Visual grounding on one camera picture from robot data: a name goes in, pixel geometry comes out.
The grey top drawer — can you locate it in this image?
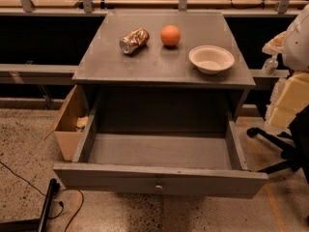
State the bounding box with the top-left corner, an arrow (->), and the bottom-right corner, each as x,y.
54,91 -> 267,198

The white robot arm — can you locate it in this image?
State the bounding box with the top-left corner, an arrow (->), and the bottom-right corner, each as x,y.
262,5 -> 309,73

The grey drawer cabinet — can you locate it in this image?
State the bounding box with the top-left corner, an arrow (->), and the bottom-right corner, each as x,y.
73,10 -> 255,122

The clear sanitizer bottle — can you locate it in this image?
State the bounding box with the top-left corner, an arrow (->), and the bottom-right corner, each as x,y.
262,55 -> 278,75

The white paper bowl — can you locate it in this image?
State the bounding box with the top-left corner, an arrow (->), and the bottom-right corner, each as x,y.
188,45 -> 235,74

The black office chair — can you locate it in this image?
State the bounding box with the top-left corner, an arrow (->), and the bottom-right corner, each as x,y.
246,105 -> 309,184

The orange ball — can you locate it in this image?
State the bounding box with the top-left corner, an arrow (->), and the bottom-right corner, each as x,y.
160,25 -> 181,46

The crushed soda can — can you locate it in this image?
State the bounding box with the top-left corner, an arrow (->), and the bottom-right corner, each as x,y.
119,28 -> 150,54

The open cardboard box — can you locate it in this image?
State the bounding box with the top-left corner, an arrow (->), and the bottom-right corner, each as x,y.
45,86 -> 87,161

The black metal stand base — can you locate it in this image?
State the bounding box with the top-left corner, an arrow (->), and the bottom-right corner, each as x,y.
0,178 -> 61,232

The black floor cable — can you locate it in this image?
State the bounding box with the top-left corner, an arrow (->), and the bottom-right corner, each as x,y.
0,159 -> 85,232

